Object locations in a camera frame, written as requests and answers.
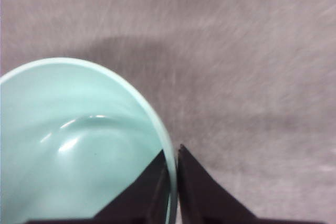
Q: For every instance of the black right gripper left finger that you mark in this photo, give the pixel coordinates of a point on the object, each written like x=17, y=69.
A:
x=146, y=200

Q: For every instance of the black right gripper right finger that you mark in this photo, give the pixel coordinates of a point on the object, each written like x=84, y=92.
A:
x=252, y=190

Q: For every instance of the teal ceramic bowl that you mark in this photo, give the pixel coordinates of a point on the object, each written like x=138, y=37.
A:
x=74, y=136

